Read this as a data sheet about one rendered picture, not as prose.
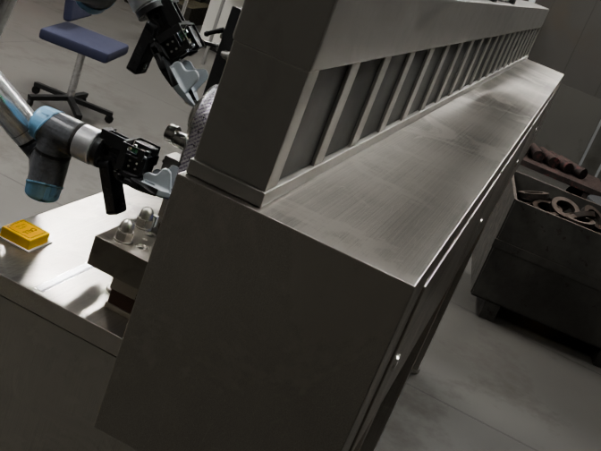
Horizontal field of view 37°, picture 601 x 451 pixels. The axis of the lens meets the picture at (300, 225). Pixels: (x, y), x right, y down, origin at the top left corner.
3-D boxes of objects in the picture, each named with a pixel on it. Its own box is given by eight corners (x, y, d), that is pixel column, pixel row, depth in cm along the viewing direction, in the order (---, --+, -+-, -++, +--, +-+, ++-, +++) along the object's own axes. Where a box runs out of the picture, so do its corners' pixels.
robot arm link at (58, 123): (42, 137, 192) (52, 100, 189) (85, 157, 190) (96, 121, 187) (20, 141, 185) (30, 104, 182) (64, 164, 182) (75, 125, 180)
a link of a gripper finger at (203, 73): (215, 94, 179) (193, 53, 178) (192, 107, 181) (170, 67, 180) (221, 92, 182) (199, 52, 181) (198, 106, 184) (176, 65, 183)
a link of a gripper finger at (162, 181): (184, 180, 175) (145, 160, 177) (175, 207, 177) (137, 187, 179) (191, 177, 178) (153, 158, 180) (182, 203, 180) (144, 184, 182)
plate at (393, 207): (474, 115, 382) (503, 49, 372) (534, 141, 376) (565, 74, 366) (76, 418, 95) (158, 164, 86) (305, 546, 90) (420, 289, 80)
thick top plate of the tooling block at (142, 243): (128, 242, 182) (137, 216, 180) (302, 330, 174) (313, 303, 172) (86, 263, 167) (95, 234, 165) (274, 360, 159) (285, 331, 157)
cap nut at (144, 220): (139, 220, 178) (145, 200, 177) (155, 228, 178) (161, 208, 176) (130, 225, 175) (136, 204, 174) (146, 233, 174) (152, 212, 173)
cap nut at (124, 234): (119, 234, 169) (126, 212, 168) (135, 242, 169) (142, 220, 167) (109, 238, 166) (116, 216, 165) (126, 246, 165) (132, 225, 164)
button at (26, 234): (20, 228, 186) (22, 218, 186) (47, 242, 185) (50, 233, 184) (-1, 236, 180) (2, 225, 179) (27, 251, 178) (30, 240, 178)
